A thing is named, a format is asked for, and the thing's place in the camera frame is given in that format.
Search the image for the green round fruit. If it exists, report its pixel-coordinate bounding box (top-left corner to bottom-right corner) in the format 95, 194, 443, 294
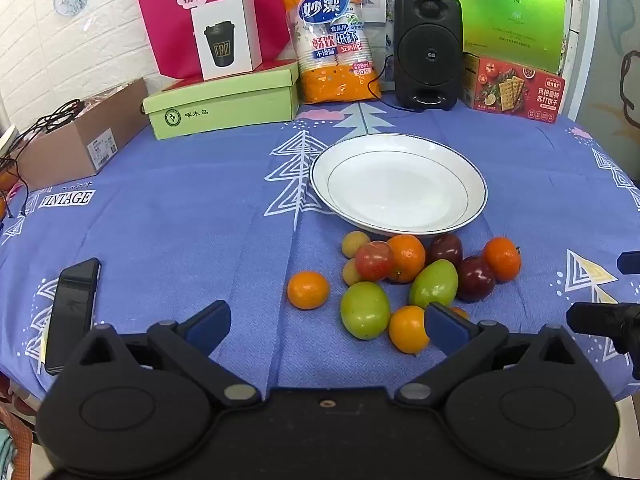
409, 259, 459, 310
340, 281, 391, 340

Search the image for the dark red plum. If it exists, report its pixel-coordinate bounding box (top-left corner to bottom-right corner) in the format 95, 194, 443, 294
457, 255, 497, 303
426, 233, 463, 268

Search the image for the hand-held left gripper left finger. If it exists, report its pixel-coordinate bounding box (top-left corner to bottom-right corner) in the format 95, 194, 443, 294
75, 300, 261, 408

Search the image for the red cracker box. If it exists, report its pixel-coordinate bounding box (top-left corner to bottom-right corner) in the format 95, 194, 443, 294
462, 51, 566, 125

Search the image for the black speaker cable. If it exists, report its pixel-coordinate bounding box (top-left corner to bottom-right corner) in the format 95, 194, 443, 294
367, 52, 402, 109

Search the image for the orange paper cup pack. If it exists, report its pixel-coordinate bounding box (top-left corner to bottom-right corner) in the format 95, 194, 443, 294
284, 0, 383, 105

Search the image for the green shoe box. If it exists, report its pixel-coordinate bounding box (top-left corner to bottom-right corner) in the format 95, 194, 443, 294
142, 66, 301, 141

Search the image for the black cable bundle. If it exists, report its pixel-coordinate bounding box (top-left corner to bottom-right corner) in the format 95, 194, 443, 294
0, 100, 86, 221

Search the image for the brown cardboard box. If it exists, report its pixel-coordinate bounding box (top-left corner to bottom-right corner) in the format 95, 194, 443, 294
10, 77, 150, 192

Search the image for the black speaker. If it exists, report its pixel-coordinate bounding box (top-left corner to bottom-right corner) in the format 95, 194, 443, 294
393, 0, 463, 112

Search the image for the white cup box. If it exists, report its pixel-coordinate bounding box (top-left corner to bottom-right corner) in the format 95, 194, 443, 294
191, 0, 264, 82

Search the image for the blue printed tablecloth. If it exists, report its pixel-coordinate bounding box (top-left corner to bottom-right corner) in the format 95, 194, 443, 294
0, 100, 640, 406

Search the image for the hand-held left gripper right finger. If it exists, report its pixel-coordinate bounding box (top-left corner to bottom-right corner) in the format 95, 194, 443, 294
397, 301, 583, 408

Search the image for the red green tomato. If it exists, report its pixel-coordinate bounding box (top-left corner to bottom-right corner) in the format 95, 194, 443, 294
355, 241, 396, 282

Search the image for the white plate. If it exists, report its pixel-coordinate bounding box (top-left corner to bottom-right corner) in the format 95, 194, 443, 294
310, 133, 488, 238

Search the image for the green gift box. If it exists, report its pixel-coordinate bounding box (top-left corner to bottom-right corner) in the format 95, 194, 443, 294
444, 0, 568, 75

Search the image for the black smartphone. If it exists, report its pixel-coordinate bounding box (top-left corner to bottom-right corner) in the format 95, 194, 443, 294
44, 258, 102, 376

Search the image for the pink paper bag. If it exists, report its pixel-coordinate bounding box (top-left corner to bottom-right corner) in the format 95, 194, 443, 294
129, 0, 291, 80

